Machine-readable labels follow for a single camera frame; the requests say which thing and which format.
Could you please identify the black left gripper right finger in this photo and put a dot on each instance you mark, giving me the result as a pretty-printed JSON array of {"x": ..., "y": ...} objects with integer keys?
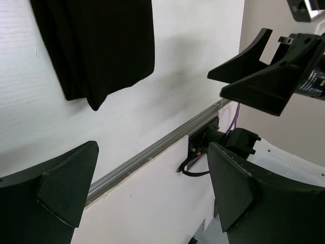
[{"x": 256, "y": 205}]

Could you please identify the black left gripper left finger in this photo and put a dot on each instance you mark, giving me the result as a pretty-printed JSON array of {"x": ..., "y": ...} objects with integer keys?
[{"x": 45, "y": 203}]

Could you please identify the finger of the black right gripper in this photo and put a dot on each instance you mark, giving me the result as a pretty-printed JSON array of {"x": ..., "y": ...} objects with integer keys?
[
  {"x": 264, "y": 90},
  {"x": 245, "y": 63}
]

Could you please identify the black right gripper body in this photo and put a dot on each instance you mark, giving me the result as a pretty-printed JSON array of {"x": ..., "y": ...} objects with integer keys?
[{"x": 303, "y": 55}]

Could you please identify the black skirt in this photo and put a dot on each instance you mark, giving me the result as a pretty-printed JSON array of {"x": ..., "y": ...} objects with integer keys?
[{"x": 97, "y": 47}]

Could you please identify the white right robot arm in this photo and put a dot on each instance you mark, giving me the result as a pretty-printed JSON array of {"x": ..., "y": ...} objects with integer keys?
[{"x": 285, "y": 164}]

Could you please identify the white front cover panel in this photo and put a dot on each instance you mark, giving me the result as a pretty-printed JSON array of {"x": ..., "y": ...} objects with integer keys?
[{"x": 155, "y": 204}]

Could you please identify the aluminium table edge rail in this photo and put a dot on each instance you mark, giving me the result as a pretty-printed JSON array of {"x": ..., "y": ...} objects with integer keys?
[{"x": 113, "y": 178}]

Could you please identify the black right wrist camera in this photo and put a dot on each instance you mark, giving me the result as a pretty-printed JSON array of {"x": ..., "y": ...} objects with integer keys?
[{"x": 305, "y": 11}]

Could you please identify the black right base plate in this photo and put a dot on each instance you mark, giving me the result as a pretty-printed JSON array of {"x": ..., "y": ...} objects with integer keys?
[{"x": 197, "y": 142}]

